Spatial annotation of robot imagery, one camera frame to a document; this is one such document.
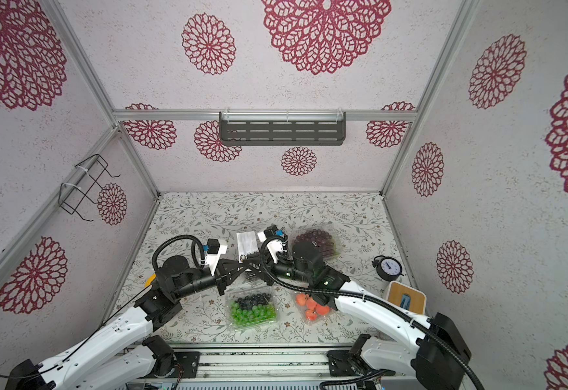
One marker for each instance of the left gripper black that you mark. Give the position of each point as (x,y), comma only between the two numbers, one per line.
(224,274)

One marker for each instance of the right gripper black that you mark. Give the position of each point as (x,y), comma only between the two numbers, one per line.
(268,268)

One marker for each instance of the white sticker label sheet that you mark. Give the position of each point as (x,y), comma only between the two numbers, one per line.
(247,244)

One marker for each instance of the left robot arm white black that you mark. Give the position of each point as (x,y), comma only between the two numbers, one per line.
(127,347)

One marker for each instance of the blackberry clamshell box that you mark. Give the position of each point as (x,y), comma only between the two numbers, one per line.
(254,262)

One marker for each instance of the green grape blueberry clamshell box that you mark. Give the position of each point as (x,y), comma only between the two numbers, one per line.
(249,308)

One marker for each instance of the purple grape clamshell box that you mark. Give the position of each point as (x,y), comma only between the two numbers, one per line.
(325,239)

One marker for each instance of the yellow red plush toy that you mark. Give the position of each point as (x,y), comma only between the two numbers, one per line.
(149,282)

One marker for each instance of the floral table mat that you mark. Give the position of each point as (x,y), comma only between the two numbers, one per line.
(357,221)

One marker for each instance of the black alarm clock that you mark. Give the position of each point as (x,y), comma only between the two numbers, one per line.
(387,268)

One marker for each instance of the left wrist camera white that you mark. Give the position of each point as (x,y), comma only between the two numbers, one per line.
(214,249)

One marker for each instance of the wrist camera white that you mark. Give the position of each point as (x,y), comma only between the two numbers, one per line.
(278,247)
(214,249)

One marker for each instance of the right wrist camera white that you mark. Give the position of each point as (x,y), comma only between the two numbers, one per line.
(278,247)

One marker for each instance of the grey wall shelf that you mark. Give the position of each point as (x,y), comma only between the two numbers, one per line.
(285,129)

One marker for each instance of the black wire wall rack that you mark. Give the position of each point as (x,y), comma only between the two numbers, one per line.
(75,192)

